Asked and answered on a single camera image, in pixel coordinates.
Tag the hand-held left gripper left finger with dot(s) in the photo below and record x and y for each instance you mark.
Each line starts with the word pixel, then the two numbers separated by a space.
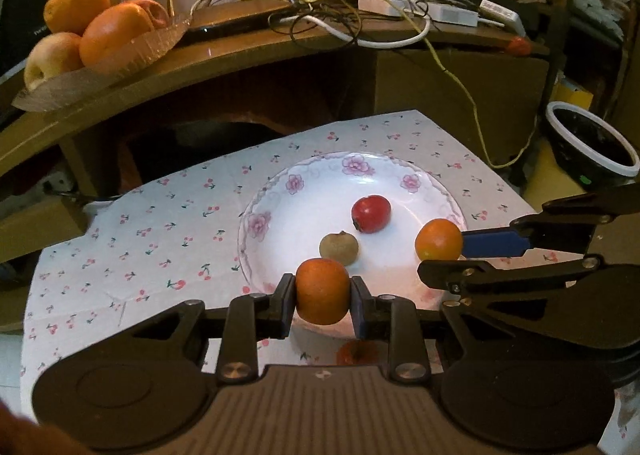
pixel 287 306

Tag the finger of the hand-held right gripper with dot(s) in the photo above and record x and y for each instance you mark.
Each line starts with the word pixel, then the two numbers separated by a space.
pixel 492 243
pixel 520 280

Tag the flat black device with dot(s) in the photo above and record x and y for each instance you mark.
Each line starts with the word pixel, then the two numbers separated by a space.
pixel 235 17

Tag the small red tomato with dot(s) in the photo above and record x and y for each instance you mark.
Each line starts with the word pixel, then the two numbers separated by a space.
pixel 370 214

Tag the black bowl white rim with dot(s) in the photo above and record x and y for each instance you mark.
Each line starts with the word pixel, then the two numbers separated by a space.
pixel 590 145

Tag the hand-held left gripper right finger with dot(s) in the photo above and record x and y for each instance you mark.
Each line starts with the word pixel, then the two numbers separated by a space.
pixel 358 308

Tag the small reddish orange fruit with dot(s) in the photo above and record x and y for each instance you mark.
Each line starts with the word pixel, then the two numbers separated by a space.
pixel 357 353

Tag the small brown kiwi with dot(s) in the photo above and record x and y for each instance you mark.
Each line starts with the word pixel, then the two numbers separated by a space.
pixel 338 248

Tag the white power adapter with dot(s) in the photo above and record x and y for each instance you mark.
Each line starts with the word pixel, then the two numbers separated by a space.
pixel 454 16
pixel 502 14

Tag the white power strip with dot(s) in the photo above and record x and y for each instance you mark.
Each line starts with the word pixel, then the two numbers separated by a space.
pixel 385 6

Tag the wooden desk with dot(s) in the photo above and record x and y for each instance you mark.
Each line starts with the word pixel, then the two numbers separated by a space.
pixel 240 57

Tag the small red object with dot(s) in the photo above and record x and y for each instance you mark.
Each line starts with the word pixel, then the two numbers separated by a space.
pixel 520 45

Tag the large orange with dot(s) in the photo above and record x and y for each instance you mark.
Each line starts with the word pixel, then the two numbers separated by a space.
pixel 116 34
pixel 76 7

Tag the cherry print tablecloth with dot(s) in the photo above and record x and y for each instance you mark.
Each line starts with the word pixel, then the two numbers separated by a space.
pixel 165 225

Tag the white floral plate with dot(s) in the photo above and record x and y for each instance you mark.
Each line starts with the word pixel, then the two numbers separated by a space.
pixel 310 215

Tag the yellow box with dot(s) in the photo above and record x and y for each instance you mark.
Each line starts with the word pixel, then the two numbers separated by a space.
pixel 575 94

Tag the red apple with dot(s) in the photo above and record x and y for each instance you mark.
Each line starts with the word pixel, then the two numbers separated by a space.
pixel 155 11

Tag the small orange mandarin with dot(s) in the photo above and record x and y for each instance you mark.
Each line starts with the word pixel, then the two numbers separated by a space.
pixel 322 291
pixel 438 240

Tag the clear glass fruit tray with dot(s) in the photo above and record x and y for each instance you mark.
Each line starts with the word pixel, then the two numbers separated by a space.
pixel 145 47

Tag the pale yellow apple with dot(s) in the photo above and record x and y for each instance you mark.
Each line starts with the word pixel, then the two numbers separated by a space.
pixel 52 59

